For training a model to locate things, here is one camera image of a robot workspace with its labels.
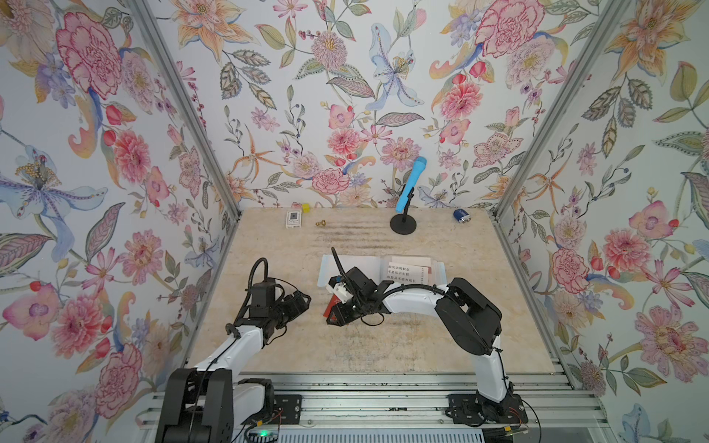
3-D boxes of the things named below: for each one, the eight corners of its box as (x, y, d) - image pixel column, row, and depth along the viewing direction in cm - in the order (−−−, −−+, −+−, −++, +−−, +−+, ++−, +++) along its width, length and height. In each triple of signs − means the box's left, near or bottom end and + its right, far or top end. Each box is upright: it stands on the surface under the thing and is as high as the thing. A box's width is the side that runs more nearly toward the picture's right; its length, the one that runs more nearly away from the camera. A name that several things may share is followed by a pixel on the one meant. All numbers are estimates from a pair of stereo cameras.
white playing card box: (284, 228, 119) (283, 224, 117) (287, 214, 124) (286, 210, 122) (301, 228, 119) (300, 224, 117) (303, 214, 124) (302, 210, 122)
